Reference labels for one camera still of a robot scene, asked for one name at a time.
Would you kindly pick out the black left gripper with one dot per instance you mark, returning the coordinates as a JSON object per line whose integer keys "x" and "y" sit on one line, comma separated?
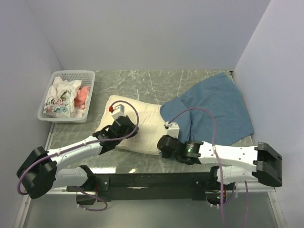
{"x": 133, "y": 127}

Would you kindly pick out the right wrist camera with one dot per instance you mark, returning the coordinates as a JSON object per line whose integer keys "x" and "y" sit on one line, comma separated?
{"x": 172, "y": 129}

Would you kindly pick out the white printed cloth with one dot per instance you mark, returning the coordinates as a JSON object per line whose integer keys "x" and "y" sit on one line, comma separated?
{"x": 60, "y": 98}

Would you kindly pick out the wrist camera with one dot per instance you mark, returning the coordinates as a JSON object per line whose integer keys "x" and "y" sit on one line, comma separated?
{"x": 172, "y": 129}
{"x": 117, "y": 111}

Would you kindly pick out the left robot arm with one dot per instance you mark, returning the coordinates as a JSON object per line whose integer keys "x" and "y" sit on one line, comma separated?
{"x": 44, "y": 170}

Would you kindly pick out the white plastic basket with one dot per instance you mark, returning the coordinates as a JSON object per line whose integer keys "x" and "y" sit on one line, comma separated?
{"x": 88, "y": 79}

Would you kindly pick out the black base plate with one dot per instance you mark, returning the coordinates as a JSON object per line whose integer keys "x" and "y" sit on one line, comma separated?
{"x": 151, "y": 186}

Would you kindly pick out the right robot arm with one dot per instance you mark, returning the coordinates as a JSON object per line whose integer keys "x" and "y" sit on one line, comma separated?
{"x": 260, "y": 163}

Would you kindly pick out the pink cloth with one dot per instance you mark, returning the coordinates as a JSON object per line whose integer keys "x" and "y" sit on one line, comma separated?
{"x": 81, "y": 97}

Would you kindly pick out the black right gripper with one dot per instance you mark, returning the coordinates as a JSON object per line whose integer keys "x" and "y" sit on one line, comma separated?
{"x": 166, "y": 156}

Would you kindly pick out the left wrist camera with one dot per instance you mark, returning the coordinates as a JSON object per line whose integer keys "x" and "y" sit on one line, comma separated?
{"x": 117, "y": 111}

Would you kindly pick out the blue pillowcase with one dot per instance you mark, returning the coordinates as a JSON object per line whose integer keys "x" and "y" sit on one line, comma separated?
{"x": 211, "y": 109}

